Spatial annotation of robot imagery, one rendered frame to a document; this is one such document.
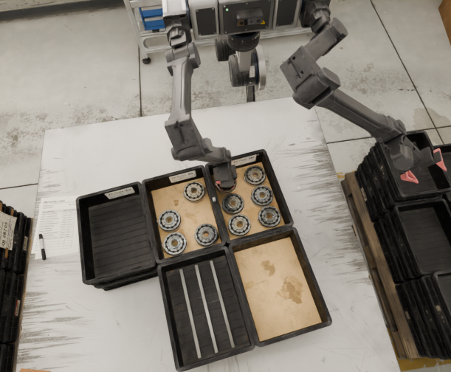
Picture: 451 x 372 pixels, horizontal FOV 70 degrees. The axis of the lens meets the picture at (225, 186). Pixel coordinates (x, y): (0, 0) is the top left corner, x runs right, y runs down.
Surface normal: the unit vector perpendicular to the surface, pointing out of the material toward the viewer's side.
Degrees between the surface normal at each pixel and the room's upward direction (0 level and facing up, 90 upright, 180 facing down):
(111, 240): 0
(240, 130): 0
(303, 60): 55
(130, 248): 0
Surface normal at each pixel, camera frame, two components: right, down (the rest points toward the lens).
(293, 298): -0.04, -0.43
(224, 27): 0.14, 0.89
